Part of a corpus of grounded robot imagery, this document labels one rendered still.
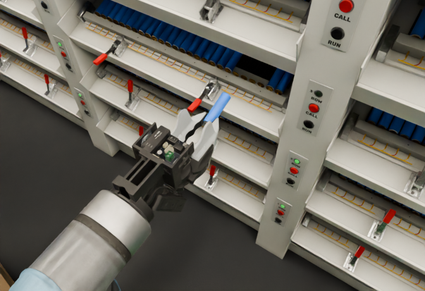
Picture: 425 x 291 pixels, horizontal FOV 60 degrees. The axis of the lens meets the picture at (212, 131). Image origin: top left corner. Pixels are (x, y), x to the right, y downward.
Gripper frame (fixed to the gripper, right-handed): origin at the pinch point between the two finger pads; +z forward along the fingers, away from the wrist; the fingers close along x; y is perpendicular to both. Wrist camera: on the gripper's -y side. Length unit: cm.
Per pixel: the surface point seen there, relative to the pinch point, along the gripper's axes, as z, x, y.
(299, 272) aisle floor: 10, -25, -64
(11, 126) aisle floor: 0, 95, -64
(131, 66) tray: 11.9, 29.8, -10.0
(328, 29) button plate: 11.9, -12.8, 17.0
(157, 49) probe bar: 16.4, 24.7, -5.8
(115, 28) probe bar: 16.8, 38.0, -5.7
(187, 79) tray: 14.5, 15.2, -9.0
